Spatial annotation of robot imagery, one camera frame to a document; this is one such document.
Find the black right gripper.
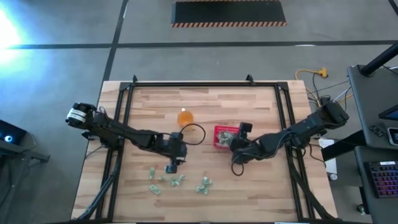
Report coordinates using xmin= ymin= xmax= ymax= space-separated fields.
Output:
xmin=229 ymin=133 xmax=255 ymax=163

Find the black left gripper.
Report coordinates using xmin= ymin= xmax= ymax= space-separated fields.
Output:
xmin=160 ymin=138 xmax=189 ymax=174

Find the red slotted plastic basket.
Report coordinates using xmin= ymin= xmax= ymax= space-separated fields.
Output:
xmin=213 ymin=124 xmax=241 ymax=149

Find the orange translucent plastic cup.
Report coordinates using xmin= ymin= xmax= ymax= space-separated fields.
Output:
xmin=177 ymin=107 xmax=195 ymax=128

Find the black hazard-striped floor mat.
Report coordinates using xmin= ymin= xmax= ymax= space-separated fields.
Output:
xmin=170 ymin=0 xmax=288 ymax=29

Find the dark grey side desk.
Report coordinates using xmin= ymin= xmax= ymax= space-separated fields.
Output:
xmin=353 ymin=145 xmax=398 ymax=224

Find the small black remote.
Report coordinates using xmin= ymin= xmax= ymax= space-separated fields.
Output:
xmin=368 ymin=124 xmax=387 ymax=138

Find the backlit black keyboard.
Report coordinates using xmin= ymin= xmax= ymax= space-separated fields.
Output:
xmin=363 ymin=159 xmax=398 ymax=199

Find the black smartphone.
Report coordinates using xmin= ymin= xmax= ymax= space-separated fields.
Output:
xmin=386 ymin=126 xmax=398 ymax=147

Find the black tablet screen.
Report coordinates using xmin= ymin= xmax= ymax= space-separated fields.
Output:
xmin=377 ymin=104 xmax=398 ymax=121

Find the black device with light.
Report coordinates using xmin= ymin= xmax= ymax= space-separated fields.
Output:
xmin=0 ymin=119 xmax=28 ymax=146

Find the black monitor pole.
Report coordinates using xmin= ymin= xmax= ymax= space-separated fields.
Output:
xmin=359 ymin=42 xmax=398 ymax=77

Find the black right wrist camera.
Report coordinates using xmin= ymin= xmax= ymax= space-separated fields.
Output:
xmin=238 ymin=121 xmax=254 ymax=139

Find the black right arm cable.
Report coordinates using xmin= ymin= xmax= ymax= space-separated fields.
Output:
xmin=230 ymin=154 xmax=247 ymax=177

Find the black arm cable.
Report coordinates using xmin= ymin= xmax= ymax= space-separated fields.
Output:
xmin=230 ymin=154 xmax=247 ymax=177
xmin=178 ymin=123 xmax=206 ymax=146

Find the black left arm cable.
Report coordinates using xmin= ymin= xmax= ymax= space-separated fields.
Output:
xmin=178 ymin=123 xmax=206 ymax=146

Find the black aluminium table frame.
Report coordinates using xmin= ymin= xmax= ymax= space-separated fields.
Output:
xmin=70 ymin=73 xmax=338 ymax=223

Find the yellow extension cord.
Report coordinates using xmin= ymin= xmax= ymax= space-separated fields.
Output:
xmin=294 ymin=67 xmax=329 ymax=108

